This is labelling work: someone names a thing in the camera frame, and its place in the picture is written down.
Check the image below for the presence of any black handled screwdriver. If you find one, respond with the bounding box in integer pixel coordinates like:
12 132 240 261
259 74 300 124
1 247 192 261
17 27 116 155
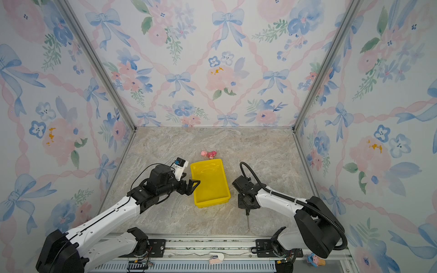
245 209 250 231

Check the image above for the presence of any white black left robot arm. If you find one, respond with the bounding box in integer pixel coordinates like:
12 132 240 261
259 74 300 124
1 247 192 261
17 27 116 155
36 163 201 273

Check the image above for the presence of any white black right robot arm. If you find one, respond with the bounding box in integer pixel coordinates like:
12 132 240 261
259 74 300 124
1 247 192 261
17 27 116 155
175 173 348 258

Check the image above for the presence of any yellow plastic bin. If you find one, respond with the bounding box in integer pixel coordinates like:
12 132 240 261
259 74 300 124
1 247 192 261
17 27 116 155
190 159 231 208

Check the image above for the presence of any dark pink toy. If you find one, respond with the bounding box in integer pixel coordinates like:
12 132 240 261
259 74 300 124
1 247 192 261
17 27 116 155
206 151 217 159

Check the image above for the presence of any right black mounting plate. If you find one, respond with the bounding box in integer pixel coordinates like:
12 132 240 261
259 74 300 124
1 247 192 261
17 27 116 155
250 239 303 259

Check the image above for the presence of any black mounting plate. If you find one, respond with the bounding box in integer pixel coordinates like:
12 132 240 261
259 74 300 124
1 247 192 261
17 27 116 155
133 239 167 258
250 239 303 259

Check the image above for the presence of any white pink tape piece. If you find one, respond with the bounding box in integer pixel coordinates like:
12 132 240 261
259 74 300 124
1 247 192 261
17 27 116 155
209 252 225 265

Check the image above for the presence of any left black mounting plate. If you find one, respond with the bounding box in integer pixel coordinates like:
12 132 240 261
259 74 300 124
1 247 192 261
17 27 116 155
133 239 167 258

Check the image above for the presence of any small colourful toy figure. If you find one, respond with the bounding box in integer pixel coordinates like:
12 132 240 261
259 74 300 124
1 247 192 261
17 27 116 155
306 253 326 267

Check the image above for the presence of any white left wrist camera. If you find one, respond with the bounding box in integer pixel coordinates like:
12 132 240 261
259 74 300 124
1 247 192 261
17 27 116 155
171 158 188 179

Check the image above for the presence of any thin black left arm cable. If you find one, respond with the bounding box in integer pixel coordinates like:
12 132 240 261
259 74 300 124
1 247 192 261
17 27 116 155
129 163 171 199

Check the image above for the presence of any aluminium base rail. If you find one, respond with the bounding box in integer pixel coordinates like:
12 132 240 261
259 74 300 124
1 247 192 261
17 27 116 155
93 232 358 273

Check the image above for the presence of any black corrugated cable hose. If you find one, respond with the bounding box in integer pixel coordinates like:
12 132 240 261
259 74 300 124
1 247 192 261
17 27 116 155
239 162 348 251

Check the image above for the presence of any left corner aluminium post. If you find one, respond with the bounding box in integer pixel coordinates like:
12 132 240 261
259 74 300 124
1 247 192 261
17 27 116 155
55 1 137 132

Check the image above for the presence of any corner aluminium post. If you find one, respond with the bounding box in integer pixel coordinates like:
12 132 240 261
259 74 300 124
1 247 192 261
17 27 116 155
293 0 362 134
55 1 137 132

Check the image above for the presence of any right corner aluminium post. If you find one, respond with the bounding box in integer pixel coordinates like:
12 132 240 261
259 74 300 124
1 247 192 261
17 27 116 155
293 0 362 134

